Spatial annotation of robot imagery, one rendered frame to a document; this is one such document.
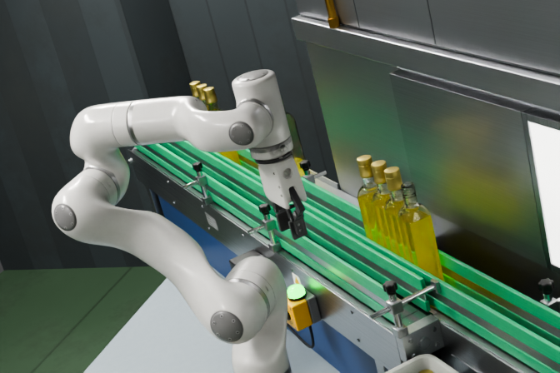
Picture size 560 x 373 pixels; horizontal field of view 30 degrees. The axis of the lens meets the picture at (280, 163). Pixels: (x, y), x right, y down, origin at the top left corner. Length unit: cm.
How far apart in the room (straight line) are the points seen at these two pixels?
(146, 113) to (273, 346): 56
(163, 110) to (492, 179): 69
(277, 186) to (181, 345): 112
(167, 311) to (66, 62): 210
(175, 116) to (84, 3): 292
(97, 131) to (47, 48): 301
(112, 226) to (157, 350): 95
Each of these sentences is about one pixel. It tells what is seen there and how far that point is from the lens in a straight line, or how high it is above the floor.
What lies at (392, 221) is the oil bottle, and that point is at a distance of 232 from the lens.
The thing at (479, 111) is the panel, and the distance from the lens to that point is 214.
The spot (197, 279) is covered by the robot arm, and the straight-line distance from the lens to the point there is 212.
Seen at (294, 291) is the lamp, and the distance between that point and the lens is 255.
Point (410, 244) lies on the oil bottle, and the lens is 228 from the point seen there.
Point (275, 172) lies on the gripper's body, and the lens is 198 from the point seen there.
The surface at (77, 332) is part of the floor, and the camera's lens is 497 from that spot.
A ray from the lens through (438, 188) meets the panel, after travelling 240.
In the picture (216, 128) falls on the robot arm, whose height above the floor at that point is 162.
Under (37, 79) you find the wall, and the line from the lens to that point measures 520.
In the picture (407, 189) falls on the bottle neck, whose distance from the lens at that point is 224.
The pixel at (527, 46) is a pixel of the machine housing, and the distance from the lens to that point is 199.
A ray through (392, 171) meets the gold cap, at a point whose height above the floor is 133.
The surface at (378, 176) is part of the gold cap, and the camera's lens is 233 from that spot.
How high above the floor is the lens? 222
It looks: 21 degrees down
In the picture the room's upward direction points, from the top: 15 degrees counter-clockwise
